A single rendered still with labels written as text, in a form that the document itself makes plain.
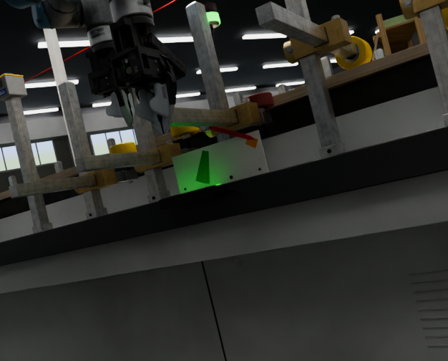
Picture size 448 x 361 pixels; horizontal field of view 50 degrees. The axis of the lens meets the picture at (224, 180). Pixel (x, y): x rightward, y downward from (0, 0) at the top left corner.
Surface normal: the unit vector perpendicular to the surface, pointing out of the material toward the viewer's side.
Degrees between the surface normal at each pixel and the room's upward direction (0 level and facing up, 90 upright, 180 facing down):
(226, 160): 90
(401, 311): 90
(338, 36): 90
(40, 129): 90
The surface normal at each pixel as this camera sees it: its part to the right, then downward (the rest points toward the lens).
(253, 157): -0.52, 0.10
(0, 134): 0.50, -0.14
